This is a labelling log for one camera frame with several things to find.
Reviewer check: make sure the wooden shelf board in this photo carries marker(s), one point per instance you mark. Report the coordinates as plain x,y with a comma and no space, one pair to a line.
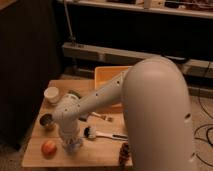
129,7

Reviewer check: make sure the brown pine cone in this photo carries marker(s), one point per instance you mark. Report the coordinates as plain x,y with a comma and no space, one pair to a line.
124,154

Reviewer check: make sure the grey metal rail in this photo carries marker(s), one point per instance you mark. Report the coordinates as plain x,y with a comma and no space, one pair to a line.
188,66

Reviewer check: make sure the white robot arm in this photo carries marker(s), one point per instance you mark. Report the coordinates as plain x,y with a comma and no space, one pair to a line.
156,108

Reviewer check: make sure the white handled dish brush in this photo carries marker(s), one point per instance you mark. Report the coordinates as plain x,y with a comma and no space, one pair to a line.
92,133

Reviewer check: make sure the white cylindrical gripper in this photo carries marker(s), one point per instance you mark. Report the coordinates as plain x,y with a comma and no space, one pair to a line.
69,133

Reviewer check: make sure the metal cup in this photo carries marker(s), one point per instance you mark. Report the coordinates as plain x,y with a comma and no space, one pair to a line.
46,121

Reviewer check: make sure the metal pole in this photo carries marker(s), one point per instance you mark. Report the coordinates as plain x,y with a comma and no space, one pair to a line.
71,36

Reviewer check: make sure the blue sponge block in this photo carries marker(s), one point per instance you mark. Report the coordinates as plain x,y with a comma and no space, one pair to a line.
83,118

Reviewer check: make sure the yellow plastic tray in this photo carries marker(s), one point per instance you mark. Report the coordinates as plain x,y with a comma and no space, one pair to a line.
101,76

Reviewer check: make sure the white paper cup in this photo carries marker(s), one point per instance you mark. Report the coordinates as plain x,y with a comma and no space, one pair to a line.
51,94

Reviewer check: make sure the green cucumber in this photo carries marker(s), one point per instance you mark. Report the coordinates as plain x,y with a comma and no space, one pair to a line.
75,93

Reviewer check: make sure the blue grey towel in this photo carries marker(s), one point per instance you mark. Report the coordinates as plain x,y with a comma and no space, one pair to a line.
72,148

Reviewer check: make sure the small paint brush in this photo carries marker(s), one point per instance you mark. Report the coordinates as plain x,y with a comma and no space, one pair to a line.
103,117

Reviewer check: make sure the red orange apple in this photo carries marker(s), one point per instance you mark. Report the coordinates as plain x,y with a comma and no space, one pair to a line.
48,148

